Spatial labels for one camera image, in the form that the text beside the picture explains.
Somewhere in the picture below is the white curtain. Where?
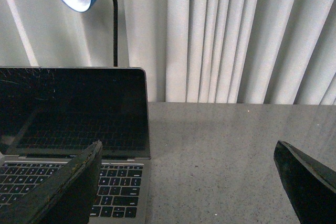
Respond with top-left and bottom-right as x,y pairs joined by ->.
1,0 -> 335,105

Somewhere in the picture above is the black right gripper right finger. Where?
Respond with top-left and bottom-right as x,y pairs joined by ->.
274,141 -> 335,223

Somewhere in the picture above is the grey laptop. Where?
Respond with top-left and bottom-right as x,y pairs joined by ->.
1,67 -> 150,223

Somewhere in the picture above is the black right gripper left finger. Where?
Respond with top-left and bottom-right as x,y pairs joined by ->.
1,141 -> 102,223

